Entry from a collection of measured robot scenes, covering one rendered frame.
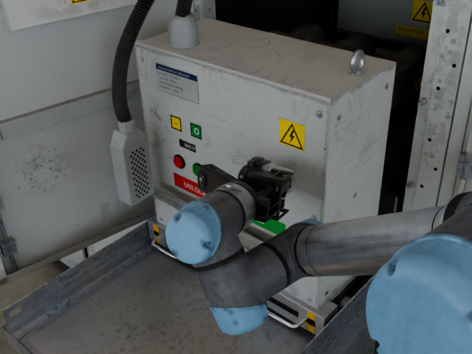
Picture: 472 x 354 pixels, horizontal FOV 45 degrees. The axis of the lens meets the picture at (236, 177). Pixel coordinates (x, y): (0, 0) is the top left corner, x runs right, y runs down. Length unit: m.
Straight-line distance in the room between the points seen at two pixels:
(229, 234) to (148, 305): 0.60
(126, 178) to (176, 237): 0.52
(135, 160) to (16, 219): 0.36
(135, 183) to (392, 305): 0.88
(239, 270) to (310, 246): 0.10
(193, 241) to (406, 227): 0.27
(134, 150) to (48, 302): 0.41
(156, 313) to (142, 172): 0.32
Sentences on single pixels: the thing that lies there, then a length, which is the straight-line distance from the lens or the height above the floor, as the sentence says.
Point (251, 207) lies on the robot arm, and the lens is 0.85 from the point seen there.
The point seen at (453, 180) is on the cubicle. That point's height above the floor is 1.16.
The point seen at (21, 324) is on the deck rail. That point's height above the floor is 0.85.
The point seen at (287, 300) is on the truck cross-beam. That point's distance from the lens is 1.24.
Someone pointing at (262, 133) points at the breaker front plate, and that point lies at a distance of 1.06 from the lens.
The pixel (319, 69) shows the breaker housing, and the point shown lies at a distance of 1.07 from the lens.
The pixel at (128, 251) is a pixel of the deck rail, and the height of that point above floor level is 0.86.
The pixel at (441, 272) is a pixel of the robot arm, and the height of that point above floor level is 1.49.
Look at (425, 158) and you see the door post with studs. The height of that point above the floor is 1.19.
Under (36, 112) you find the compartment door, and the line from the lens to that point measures 1.36.
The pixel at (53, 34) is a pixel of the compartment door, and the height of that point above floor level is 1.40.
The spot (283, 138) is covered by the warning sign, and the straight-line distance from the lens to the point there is 1.03.
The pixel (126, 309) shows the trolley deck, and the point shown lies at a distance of 1.35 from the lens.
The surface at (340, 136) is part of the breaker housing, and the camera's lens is 1.01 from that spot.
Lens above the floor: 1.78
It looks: 32 degrees down
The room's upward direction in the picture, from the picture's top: 2 degrees counter-clockwise
